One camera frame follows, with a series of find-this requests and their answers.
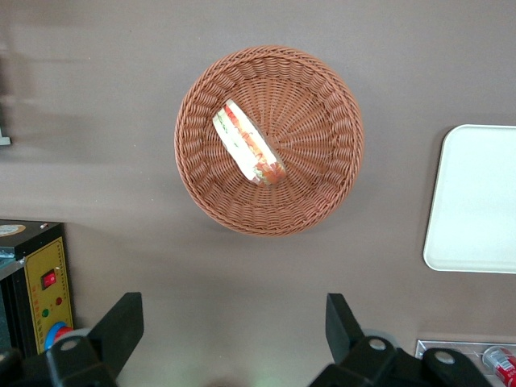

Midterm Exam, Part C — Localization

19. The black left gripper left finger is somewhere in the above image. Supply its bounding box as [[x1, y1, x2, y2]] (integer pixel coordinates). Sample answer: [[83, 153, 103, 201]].
[[0, 292, 145, 387]]

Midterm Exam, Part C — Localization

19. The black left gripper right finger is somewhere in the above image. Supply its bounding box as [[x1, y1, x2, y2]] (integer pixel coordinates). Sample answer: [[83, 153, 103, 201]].
[[308, 293, 501, 387]]

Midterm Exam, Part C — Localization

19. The plastic-wrapped triangle sandwich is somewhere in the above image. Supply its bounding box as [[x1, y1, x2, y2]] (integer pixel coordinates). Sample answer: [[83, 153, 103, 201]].
[[212, 98, 288, 186]]

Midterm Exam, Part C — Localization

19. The shiny metal tray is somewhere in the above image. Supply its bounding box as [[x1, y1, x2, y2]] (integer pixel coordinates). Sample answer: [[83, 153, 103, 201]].
[[414, 339, 516, 387]]

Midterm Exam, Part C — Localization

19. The cream white plastic tray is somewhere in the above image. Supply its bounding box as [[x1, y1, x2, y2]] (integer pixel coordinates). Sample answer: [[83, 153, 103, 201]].
[[422, 124, 516, 275]]

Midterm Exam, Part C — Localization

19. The round brown wicker basket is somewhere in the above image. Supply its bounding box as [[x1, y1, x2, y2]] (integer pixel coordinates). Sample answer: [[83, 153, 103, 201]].
[[173, 44, 365, 238]]

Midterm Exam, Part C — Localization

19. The black control box yellow panel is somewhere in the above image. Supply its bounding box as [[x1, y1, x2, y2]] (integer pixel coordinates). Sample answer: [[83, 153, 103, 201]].
[[0, 219, 75, 358]]

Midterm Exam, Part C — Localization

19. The red soda can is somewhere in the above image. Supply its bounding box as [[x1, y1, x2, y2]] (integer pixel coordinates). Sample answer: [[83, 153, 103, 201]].
[[482, 345, 516, 384]]

